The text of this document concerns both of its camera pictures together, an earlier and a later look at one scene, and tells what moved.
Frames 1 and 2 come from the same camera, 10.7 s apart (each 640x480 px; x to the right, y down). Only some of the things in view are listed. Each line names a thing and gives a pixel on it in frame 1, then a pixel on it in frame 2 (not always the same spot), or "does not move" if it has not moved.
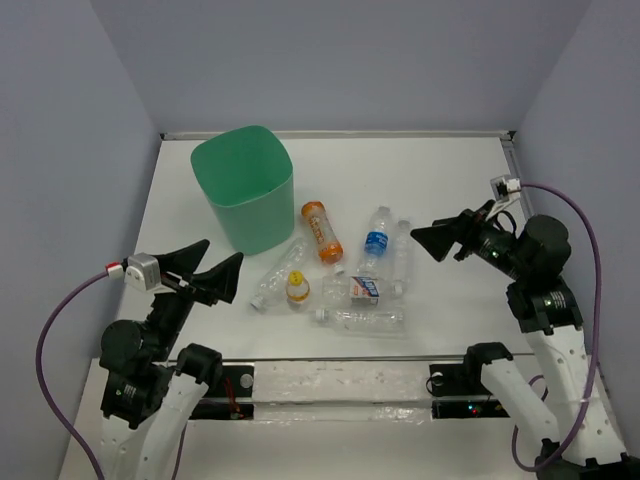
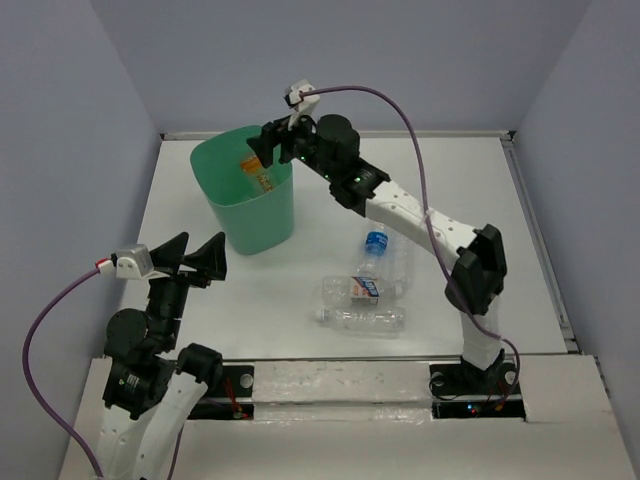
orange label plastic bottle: x=330 y=247 to x=252 y=165
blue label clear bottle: x=376 y=245 does not move
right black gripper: x=466 y=227 to x=275 y=132
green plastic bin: x=247 y=177 does not move
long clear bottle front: x=361 y=321 does not move
